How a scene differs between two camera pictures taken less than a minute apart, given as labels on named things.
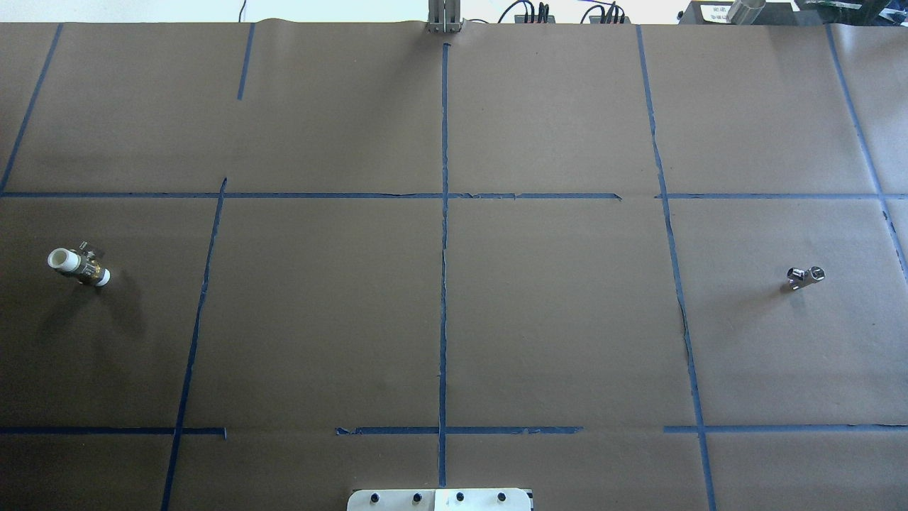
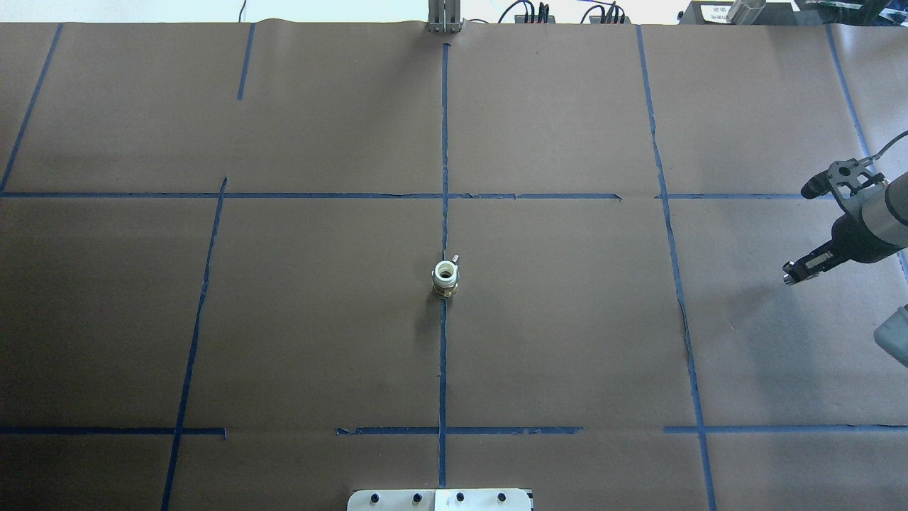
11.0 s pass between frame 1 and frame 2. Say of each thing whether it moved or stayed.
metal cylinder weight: stayed
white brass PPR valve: moved
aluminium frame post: stayed
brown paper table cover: stayed
